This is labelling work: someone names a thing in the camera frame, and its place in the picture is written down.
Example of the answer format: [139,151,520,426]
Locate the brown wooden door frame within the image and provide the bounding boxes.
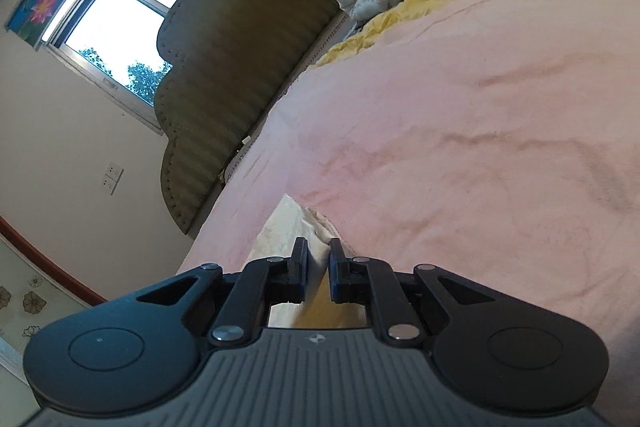
[0,215,109,308]

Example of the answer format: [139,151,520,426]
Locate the floral frosted glass door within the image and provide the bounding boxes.
[0,237,89,389]

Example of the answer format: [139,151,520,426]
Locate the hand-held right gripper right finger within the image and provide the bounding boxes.
[328,237,507,349]

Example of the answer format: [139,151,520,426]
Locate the window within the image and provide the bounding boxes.
[39,0,242,136]

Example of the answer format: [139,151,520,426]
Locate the pink blanket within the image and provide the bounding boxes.
[177,0,640,427]

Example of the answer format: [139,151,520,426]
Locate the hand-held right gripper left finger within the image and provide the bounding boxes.
[135,237,308,349]

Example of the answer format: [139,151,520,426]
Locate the cream pants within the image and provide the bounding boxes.
[252,193,372,331]

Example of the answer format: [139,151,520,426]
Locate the olive padded headboard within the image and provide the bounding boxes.
[156,0,367,236]

